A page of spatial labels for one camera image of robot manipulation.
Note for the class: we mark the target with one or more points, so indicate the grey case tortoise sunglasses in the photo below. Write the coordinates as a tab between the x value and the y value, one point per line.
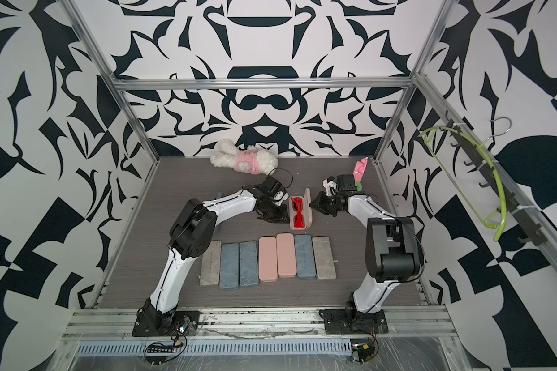
229	270

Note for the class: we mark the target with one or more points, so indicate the black connector box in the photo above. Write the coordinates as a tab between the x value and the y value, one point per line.
363	352

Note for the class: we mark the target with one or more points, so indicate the pink case red glasses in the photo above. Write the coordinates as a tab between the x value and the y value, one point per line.
300	213

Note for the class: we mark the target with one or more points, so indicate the white plush toy pink shirt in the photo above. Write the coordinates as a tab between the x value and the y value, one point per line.
252	160

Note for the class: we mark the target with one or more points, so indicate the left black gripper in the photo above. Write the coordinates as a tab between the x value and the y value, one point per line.
282	218

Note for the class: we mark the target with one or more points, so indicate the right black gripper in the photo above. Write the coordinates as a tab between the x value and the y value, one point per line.
321	203

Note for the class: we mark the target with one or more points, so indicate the pink case purple glasses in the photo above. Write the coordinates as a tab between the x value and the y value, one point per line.
286	255

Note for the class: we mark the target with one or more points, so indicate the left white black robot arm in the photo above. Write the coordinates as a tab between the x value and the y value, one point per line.
193	230

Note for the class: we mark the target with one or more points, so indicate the green clothes hanger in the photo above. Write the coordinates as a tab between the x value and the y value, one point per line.
462	158

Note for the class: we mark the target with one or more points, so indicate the grey case gold glasses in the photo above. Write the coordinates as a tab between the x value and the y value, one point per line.
305	260

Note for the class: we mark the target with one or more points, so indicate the black usb hub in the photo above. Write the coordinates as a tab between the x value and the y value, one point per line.
156	354

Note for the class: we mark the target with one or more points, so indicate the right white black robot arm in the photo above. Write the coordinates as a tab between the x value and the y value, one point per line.
393	253

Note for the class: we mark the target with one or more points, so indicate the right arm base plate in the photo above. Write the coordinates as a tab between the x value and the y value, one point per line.
342	322

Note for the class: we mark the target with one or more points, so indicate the black wall hook rail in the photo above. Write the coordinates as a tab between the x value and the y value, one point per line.
482	161

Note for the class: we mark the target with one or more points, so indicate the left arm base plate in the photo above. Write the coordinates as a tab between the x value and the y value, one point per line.
149	324

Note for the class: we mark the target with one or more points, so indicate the pink bottle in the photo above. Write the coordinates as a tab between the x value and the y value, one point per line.
359	169

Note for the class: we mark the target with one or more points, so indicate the beige case yellow glasses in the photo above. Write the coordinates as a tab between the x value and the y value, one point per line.
211	265

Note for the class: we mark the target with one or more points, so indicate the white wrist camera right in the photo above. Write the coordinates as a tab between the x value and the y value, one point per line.
330	186

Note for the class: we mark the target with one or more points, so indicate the grey case white sunglasses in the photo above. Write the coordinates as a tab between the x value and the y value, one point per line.
248	264

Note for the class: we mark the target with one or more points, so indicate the grey case black sunglasses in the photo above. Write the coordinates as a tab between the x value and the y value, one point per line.
324	259

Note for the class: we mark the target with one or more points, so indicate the pink case brown glasses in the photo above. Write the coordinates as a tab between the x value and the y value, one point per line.
267	260

